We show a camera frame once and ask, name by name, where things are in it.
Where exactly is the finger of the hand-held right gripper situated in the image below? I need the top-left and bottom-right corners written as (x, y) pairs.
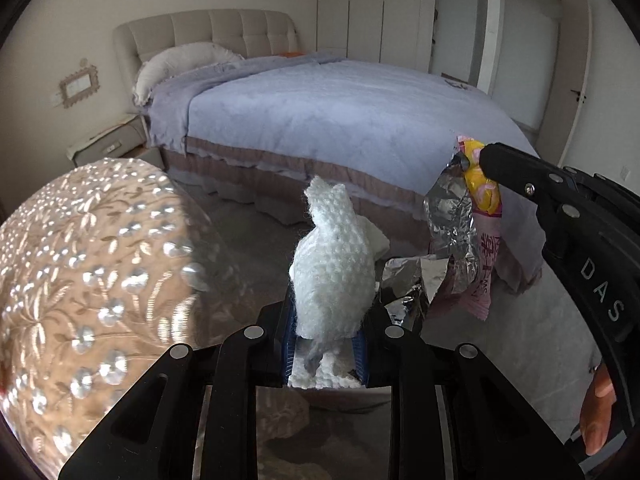
top-left (477, 142), bottom-right (597, 221)

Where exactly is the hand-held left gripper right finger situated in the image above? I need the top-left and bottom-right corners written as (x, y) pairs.
top-left (352, 304), bottom-right (584, 480)

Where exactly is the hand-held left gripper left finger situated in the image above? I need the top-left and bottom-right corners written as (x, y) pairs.
top-left (57, 302), bottom-right (301, 480)

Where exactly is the pink and silver snack wrapper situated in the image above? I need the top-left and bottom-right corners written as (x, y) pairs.
top-left (424, 135), bottom-right (503, 322)

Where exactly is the silver foil wrapper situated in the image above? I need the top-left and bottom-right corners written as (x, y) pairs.
top-left (381, 254), bottom-right (448, 333)

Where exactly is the white foam fruit net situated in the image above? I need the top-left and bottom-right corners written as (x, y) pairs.
top-left (287, 176), bottom-right (379, 391)

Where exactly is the person's right hand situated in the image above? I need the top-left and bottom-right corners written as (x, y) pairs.
top-left (579, 362), bottom-right (619, 457)

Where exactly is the beige door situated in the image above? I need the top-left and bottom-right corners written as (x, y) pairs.
top-left (537, 0), bottom-right (596, 161)

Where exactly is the lavender bedspread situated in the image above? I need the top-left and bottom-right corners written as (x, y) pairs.
top-left (142, 51), bottom-right (546, 293)

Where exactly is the white wardrobe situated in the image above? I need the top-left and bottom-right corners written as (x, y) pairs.
top-left (316, 0), bottom-right (438, 73)

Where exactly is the embroidered beige tablecloth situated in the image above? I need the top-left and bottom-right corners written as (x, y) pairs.
top-left (0, 157), bottom-right (253, 477)

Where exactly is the beige nightstand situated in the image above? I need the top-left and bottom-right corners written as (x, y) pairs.
top-left (67, 112), bottom-right (163, 168)

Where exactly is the white ruffled pillow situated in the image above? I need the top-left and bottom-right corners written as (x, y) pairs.
top-left (132, 42), bottom-right (246, 107)

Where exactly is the beige tufted headboard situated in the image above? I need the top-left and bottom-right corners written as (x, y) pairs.
top-left (112, 9), bottom-right (301, 106)

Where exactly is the framed wall switch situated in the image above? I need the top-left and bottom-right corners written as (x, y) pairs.
top-left (59, 59), bottom-right (100, 108)

